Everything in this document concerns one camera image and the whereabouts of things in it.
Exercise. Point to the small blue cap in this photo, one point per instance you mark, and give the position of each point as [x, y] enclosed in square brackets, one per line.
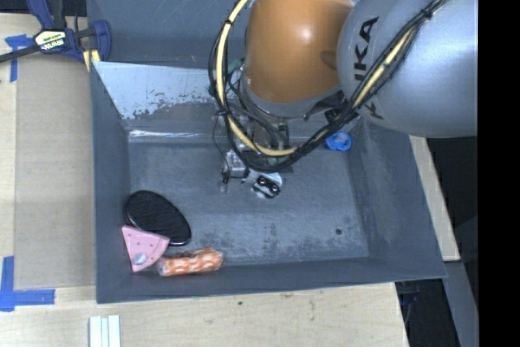
[338, 141]

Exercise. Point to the grey metal bin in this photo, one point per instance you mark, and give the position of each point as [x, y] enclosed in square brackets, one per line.
[284, 223]

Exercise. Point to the pale wood flat board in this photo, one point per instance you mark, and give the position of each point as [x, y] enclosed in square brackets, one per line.
[53, 174]

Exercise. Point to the pink wedge with grey knob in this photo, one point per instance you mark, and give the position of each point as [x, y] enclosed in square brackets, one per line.
[142, 245]

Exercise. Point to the black oval brush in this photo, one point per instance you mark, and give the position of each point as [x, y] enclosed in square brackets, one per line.
[156, 215]

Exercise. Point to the orange and white packet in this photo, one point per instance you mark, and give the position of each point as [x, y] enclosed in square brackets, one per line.
[191, 263]

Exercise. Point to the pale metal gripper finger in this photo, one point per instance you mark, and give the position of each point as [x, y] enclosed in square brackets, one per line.
[232, 166]

